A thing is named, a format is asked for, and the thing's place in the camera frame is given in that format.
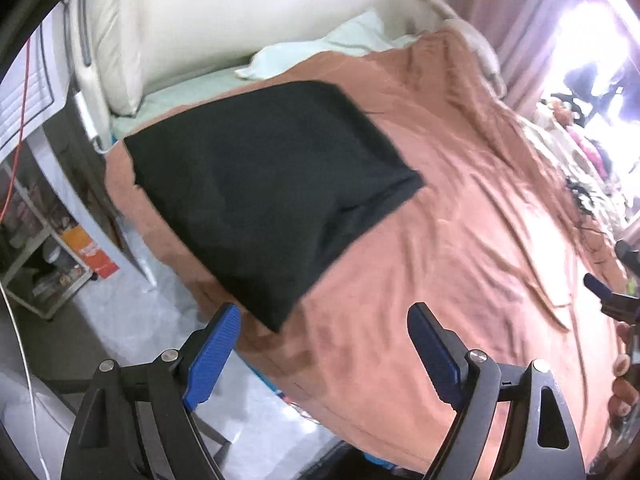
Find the black tangled cable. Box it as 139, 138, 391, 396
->
562, 176, 622, 266

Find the orange-brown bed blanket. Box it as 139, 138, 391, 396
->
105, 29, 626, 470

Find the light green pillow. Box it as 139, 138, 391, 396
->
235, 10, 394, 80

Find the cream padded headboard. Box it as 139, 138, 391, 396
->
70, 0, 434, 122

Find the black garment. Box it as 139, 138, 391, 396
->
124, 80, 424, 332

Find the light green bed sheet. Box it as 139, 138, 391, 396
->
109, 34, 417, 141

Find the white plush toy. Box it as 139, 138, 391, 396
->
428, 0, 506, 99

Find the pink plush toy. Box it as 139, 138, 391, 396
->
577, 136, 613, 180

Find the white bedside cart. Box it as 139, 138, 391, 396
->
1, 16, 118, 321

